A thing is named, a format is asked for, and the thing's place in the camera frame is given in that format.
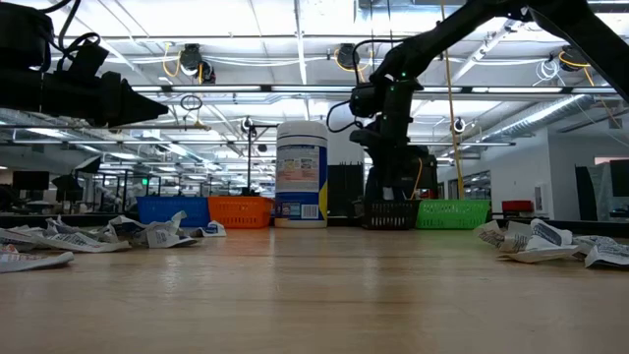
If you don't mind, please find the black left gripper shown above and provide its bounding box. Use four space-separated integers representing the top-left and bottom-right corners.
41 71 170 129

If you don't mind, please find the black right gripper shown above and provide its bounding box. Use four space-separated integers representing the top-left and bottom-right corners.
351 78 429 203

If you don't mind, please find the white wipes canister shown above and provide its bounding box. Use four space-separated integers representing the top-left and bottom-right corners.
273 120 329 229

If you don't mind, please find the white black-print pad packet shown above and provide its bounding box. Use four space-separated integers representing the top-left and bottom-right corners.
572 234 620 248
584 243 629 269
474 219 506 248
501 220 535 255
530 218 574 248

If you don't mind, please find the pile of packets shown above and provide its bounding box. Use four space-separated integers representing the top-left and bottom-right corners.
498 245 580 265

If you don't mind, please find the black plastic basket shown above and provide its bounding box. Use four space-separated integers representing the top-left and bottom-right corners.
361 199 423 231

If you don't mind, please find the black panel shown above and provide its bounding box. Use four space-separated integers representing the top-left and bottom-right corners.
327 163 366 220

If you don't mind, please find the white column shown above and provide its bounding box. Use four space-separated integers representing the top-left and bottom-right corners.
326 122 366 166

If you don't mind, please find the black softbox light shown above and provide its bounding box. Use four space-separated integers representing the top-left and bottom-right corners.
73 155 103 174

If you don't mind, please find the green plastic basket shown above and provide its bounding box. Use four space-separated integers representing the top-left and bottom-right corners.
415 199 492 231

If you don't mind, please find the black studio light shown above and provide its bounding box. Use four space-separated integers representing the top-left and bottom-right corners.
51 174 85 203

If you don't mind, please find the blue plastic basket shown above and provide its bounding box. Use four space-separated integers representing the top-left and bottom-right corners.
136 196 211 228

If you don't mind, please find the black desk monitor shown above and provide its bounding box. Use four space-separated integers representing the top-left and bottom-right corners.
12 170 50 192

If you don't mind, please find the orange plastic basket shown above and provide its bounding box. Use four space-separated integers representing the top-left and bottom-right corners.
206 196 274 230

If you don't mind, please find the dark standing panel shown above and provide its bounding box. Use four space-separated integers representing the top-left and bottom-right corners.
575 165 599 221

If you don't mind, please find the hanging black cable loop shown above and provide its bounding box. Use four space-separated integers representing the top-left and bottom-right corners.
179 93 203 113

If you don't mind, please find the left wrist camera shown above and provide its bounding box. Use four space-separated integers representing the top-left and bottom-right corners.
57 32 111 81

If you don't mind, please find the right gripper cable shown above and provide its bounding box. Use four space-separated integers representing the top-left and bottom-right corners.
325 37 389 135

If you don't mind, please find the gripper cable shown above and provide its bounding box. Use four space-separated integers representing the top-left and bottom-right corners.
36 0 103 68
325 37 389 135

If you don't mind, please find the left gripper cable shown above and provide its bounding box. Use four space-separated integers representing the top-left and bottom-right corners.
36 0 103 68

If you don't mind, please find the black camera stand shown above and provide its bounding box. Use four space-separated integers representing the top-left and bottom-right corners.
239 116 279 197

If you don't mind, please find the black aluminium frame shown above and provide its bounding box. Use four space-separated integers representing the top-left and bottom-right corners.
0 210 629 231

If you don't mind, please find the dark wall monitor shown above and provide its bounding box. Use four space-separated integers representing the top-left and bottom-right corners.
608 159 629 198

